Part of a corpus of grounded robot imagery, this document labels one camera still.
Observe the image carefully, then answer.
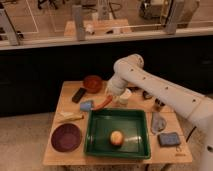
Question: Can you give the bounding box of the black rectangular block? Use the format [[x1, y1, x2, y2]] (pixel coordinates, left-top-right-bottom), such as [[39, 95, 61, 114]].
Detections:
[[72, 88, 86, 103]]

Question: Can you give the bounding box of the small dark jar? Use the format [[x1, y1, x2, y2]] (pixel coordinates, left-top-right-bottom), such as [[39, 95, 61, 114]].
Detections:
[[154, 99, 165, 111]]

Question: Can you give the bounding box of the white paper cup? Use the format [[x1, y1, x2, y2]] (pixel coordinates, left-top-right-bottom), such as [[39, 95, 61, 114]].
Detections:
[[117, 88, 132, 106]]

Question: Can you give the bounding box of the blue sponge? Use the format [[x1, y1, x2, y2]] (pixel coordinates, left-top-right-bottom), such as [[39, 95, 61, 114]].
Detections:
[[158, 132, 181, 147]]

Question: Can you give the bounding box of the red chili pepper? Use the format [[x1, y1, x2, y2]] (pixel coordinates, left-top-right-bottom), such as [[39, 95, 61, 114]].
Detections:
[[92, 95, 113, 110]]

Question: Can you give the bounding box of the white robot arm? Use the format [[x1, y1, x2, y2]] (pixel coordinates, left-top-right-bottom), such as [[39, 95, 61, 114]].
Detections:
[[106, 54, 213, 171]]

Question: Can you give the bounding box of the purple bowl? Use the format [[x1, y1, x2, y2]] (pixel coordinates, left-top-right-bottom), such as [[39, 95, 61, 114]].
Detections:
[[51, 123, 82, 152]]

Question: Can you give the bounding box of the green plastic tray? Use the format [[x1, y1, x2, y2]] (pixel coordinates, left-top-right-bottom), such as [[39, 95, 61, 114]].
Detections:
[[84, 108, 151, 159]]

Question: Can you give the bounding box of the red bowl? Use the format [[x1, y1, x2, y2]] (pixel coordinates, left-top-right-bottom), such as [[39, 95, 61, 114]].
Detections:
[[83, 75, 102, 93]]

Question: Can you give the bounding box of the blue plastic cup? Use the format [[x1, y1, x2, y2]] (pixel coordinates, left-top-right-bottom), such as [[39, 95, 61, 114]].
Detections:
[[80, 100, 94, 112]]

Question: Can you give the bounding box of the wooden table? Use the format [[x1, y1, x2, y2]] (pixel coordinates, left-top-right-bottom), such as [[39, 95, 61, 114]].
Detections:
[[43, 81, 192, 165]]

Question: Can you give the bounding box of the yellow apple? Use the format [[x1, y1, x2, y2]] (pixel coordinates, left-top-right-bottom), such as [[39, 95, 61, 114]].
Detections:
[[110, 131, 124, 146]]

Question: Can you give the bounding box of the yellow banana toy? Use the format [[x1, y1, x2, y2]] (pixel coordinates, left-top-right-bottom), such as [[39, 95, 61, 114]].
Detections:
[[60, 112, 84, 122]]

